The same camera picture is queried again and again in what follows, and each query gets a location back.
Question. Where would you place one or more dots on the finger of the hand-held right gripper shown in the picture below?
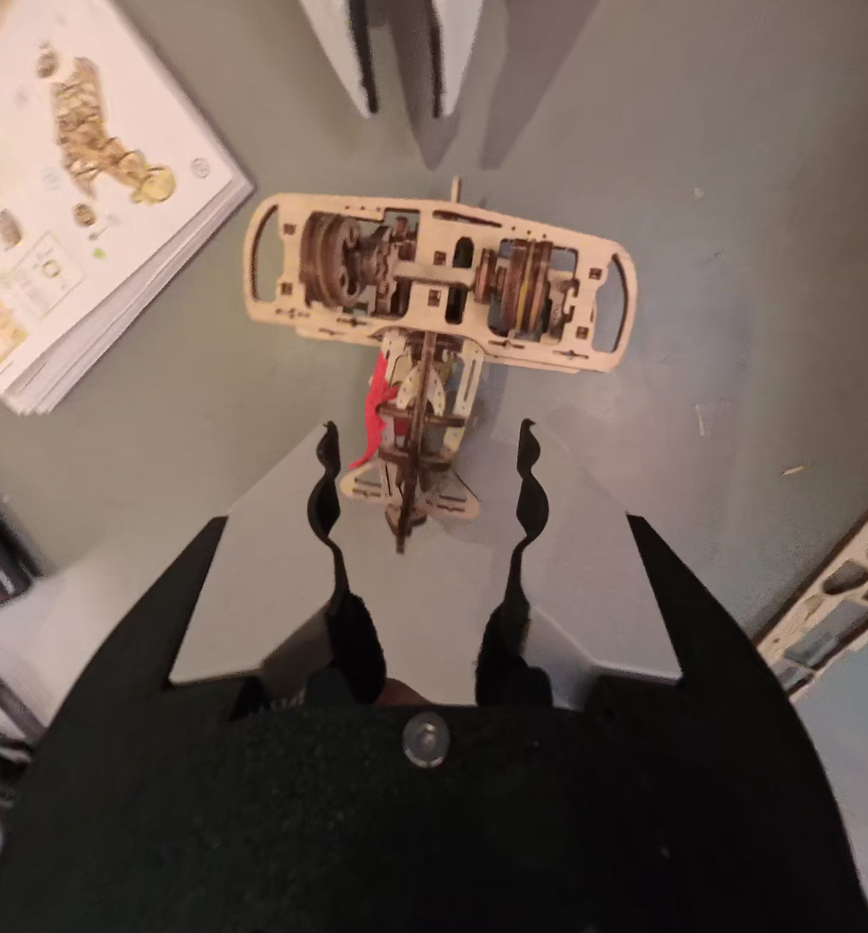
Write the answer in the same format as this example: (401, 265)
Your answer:
(332, 44)
(459, 44)

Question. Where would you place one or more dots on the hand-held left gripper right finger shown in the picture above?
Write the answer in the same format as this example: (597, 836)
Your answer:
(594, 583)

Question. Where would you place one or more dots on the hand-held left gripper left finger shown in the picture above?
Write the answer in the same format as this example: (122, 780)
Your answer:
(259, 583)

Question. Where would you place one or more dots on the wooden model airplane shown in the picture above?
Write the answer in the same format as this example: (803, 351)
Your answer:
(434, 299)

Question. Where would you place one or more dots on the grey desk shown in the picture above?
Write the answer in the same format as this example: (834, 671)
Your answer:
(659, 182)

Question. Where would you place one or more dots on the wooden parts sheet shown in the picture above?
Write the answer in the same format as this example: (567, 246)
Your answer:
(772, 641)

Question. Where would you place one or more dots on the instruction booklet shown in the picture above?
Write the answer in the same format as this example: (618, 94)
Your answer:
(77, 219)

